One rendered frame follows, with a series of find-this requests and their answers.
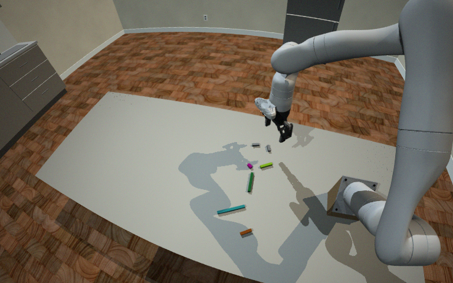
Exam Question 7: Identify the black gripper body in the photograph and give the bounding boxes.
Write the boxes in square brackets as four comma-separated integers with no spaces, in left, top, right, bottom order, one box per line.
[272,109,290,126]

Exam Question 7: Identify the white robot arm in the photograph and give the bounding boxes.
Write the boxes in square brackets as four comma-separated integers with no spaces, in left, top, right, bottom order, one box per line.
[255,0,453,266]

